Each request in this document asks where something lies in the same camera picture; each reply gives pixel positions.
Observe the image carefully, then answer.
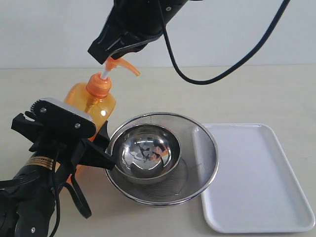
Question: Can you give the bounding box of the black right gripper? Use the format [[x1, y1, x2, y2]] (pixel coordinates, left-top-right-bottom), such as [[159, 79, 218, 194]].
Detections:
[[87, 0, 187, 64]]

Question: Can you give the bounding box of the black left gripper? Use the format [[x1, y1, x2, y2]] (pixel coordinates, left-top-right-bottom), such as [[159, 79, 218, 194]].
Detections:
[[10, 113, 116, 188]]

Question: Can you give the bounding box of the orange dish soap pump bottle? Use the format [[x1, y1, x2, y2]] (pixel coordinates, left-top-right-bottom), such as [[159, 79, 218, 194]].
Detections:
[[63, 57, 141, 173]]

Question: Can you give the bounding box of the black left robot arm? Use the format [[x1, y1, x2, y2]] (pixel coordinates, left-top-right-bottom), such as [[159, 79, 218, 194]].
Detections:
[[0, 112, 116, 237]]

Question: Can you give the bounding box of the small stainless steel bowl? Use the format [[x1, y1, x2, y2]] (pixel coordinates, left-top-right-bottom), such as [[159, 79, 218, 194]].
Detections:
[[108, 123, 181, 185]]

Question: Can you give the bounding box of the steel mesh strainer basket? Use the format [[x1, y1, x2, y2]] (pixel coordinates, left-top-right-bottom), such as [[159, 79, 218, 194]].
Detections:
[[106, 112, 219, 206]]

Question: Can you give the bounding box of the white plastic tray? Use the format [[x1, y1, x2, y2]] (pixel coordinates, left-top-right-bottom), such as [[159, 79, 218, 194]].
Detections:
[[201, 123, 315, 234]]

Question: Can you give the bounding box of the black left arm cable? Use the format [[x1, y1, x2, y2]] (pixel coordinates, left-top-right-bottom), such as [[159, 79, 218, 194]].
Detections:
[[0, 143, 92, 237]]

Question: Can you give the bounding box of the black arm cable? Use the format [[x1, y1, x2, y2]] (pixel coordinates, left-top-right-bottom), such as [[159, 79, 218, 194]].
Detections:
[[158, 0, 291, 85], [0, 143, 92, 237]]

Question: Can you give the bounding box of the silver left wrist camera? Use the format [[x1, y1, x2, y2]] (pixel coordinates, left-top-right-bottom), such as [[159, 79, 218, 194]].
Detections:
[[30, 98, 96, 138]]

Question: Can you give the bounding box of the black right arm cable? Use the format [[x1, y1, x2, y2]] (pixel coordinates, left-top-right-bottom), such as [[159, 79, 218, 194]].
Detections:
[[158, 0, 291, 85]]

